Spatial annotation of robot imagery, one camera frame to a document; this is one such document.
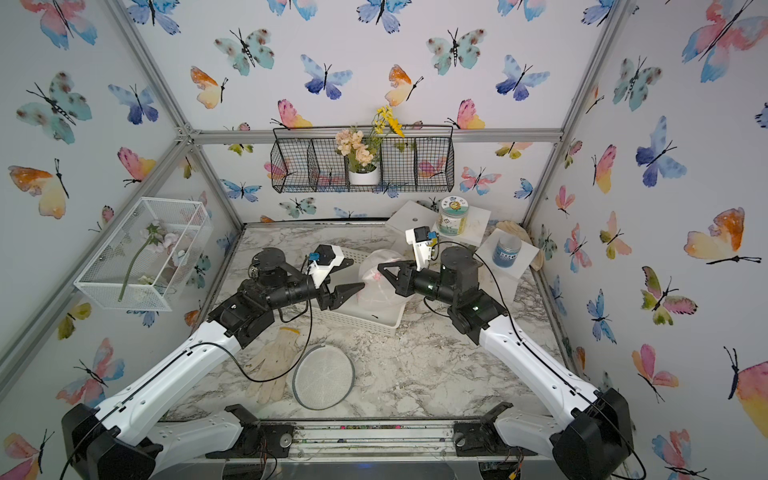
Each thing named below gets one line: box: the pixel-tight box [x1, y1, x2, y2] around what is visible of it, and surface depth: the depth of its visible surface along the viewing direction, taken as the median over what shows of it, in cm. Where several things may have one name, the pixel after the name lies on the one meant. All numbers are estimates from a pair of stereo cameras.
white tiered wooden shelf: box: [385, 200, 540, 281], surface depth 93 cm
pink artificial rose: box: [118, 220, 179, 302], surface depth 76 cm
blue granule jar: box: [492, 235, 522, 268], surface depth 86 cm
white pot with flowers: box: [335, 105, 405, 185], surface depth 85 cm
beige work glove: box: [245, 327, 301, 404], surface depth 86 cm
